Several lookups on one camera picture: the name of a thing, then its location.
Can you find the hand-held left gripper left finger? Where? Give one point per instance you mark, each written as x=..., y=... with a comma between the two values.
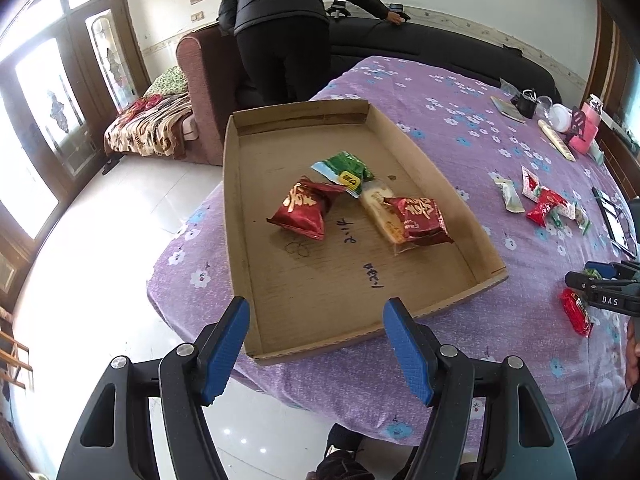
x=225, y=350

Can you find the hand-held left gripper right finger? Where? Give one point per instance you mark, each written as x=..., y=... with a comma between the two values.
x=407, y=350

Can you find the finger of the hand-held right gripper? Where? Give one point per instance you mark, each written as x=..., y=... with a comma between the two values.
x=602, y=269
x=585, y=280

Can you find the red candy packet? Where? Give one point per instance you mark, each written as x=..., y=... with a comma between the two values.
x=545, y=207
x=577, y=312

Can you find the cardboard tray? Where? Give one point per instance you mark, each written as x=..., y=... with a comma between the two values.
x=310, y=285

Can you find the white red dotted packet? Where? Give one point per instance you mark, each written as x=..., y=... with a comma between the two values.
x=530, y=182

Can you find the white green snack packet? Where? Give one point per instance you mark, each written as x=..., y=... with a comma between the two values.
x=510, y=196

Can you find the dark red snack packet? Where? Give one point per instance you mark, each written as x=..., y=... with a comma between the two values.
x=305, y=207
x=417, y=217

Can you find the beige cake packet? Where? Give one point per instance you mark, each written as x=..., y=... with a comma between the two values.
x=375, y=205

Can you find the person's right hand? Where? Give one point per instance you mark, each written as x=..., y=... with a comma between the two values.
x=634, y=360

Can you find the dark smartphone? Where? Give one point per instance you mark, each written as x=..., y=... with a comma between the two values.
x=612, y=220

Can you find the small green white packet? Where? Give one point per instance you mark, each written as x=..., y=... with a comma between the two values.
x=580, y=217

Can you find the pale green white cloth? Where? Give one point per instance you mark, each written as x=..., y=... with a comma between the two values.
x=596, y=152

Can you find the cream tube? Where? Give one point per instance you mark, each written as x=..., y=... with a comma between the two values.
x=556, y=140

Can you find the pink bottle with knit sleeve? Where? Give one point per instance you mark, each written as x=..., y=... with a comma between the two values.
x=590, y=127

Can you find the person's own leg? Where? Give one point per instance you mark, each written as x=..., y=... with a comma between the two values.
x=605, y=445

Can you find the black phone stand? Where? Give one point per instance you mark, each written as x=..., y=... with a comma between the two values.
x=579, y=122

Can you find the white jar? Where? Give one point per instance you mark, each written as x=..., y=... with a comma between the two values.
x=561, y=119

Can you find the clear glass jar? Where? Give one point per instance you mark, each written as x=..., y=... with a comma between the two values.
x=544, y=105

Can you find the black round container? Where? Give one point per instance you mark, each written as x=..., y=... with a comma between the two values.
x=524, y=105

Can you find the olive booklet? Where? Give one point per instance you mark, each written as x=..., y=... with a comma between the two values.
x=507, y=108

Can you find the wooden rack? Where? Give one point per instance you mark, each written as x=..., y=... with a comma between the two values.
x=20, y=355

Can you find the purple floral tablecloth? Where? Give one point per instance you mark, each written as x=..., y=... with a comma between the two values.
x=450, y=125

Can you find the dark slipper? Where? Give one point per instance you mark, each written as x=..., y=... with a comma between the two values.
x=111, y=166

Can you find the printed blanket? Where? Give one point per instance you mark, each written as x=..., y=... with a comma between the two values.
x=150, y=125

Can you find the brown armchair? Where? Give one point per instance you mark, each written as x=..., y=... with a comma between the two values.
x=210, y=85

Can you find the green floral pillow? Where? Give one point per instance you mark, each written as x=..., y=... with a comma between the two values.
x=167, y=80

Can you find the black sofa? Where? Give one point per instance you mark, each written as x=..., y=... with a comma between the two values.
x=425, y=40

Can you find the black clamp device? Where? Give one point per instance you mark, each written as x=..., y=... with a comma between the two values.
x=337, y=10
x=399, y=10

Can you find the wooden glass door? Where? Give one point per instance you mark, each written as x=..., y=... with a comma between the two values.
x=75, y=40

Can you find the wooden wall panel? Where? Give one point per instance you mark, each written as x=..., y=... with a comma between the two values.
x=615, y=110

